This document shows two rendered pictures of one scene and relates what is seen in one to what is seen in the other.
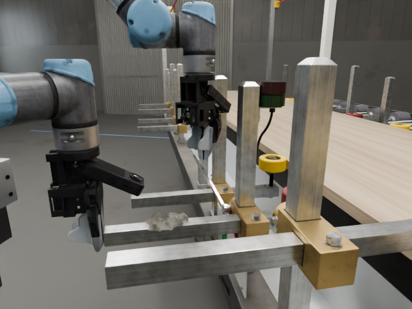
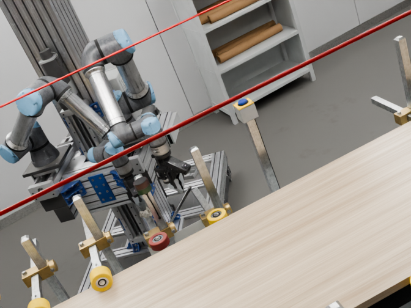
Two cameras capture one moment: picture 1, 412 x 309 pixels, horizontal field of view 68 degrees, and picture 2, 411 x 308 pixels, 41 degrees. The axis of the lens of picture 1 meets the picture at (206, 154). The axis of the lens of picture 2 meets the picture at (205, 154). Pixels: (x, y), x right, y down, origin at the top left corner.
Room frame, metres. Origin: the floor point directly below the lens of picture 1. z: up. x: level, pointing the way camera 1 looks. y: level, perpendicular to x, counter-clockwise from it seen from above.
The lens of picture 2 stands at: (1.02, -2.03, 2.12)
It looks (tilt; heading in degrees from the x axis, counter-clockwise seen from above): 27 degrees down; 93
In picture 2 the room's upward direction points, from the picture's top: 23 degrees counter-clockwise
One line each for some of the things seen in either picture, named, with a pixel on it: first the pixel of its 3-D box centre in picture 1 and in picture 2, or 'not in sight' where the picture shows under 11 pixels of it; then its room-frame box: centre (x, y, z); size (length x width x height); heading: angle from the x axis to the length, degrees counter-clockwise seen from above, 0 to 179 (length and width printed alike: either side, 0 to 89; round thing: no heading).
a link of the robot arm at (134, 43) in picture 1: (154, 30); (146, 125); (0.73, 0.11, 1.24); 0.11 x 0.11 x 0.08; 6
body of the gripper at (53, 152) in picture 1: (78, 180); (130, 180); (0.53, 0.24, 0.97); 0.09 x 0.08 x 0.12; 101
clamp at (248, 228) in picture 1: (248, 217); (161, 234); (0.61, -0.09, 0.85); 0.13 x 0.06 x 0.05; 11
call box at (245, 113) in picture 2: not in sight; (246, 110); (1.14, 0.01, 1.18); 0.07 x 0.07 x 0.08; 11
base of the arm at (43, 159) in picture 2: not in sight; (42, 151); (0.08, 0.70, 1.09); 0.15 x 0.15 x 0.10
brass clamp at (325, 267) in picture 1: (308, 238); (96, 243); (0.37, -0.14, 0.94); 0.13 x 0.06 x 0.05; 11
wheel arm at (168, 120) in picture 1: (171, 120); not in sight; (2.06, 0.24, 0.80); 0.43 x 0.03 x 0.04; 101
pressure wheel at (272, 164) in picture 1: (271, 174); (220, 223); (0.87, -0.20, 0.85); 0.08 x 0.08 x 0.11
